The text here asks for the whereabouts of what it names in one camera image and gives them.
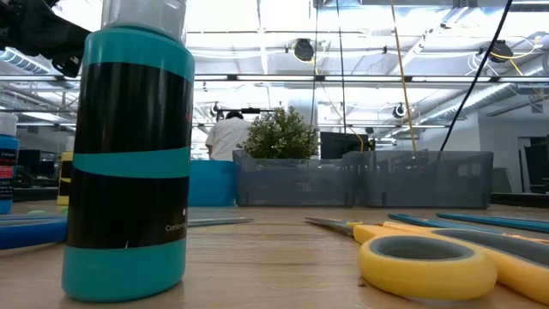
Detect teal paint bottle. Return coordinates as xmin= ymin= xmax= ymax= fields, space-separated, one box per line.
xmin=61 ymin=0 xmax=196 ymax=304

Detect blue paint bottle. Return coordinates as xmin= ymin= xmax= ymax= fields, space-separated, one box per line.
xmin=0 ymin=112 xmax=21 ymax=215

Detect green-handled scissors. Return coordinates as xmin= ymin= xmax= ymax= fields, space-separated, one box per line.
xmin=26 ymin=206 xmax=69 ymax=216

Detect blue-handled scissors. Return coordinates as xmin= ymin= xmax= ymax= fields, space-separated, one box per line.
xmin=0 ymin=213 xmax=256 ymax=251

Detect blue-handled paint brush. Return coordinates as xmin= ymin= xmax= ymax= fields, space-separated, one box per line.
xmin=387 ymin=212 xmax=504 ymax=236
xmin=435 ymin=211 xmax=549 ymax=235

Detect yellow-handled scissors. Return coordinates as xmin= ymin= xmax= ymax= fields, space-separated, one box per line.
xmin=304 ymin=215 xmax=549 ymax=306

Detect person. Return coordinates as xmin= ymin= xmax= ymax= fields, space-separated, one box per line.
xmin=204 ymin=110 xmax=253 ymax=162

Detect blue plastic tray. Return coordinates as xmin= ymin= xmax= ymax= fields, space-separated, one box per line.
xmin=187 ymin=159 xmax=238 ymax=208

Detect small potted green plant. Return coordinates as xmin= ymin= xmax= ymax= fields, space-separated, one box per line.
xmin=237 ymin=106 xmax=321 ymax=161

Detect grey translucent plastic bin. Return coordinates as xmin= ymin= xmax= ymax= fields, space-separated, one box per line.
xmin=232 ymin=148 xmax=358 ymax=209
xmin=352 ymin=149 xmax=495 ymax=209

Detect black monitor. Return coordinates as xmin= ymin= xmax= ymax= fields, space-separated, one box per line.
xmin=319 ymin=130 xmax=371 ymax=161

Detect thin black cable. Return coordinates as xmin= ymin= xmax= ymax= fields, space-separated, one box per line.
xmin=335 ymin=0 xmax=347 ymax=135

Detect yellow cable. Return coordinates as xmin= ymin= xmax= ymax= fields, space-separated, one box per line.
xmin=389 ymin=0 xmax=419 ymax=152

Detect black hanging arm cable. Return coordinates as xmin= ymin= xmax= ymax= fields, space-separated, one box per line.
xmin=436 ymin=0 xmax=515 ymax=164

